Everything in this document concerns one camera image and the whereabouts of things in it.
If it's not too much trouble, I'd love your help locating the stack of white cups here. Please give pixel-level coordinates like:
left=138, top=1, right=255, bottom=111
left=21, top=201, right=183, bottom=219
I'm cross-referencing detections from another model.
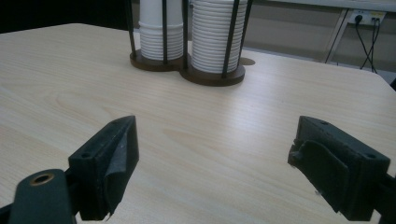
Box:
left=190, top=0, right=249, bottom=75
left=138, top=0, right=185, bottom=62

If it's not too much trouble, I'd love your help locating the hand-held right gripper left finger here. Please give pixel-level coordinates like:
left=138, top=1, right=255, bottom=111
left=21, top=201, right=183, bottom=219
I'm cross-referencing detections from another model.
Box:
left=68, top=115, right=140, bottom=222

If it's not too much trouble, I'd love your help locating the black hanging cable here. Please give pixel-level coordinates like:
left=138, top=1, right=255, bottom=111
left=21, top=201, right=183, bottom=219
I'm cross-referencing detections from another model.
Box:
left=360, top=18, right=382, bottom=71
left=354, top=14, right=378, bottom=75

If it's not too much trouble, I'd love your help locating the white power strip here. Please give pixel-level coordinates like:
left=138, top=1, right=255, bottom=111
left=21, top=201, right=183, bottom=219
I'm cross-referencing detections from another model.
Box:
left=347, top=8, right=388, bottom=26

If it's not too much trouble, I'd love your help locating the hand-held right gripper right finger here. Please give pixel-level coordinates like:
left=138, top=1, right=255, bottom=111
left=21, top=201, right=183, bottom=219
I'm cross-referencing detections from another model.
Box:
left=288, top=115, right=391, bottom=222

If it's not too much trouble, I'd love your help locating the dark wooden cup holder rack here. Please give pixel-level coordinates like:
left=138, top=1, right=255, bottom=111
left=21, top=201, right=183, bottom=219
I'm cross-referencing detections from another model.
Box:
left=125, top=0, right=254, bottom=88

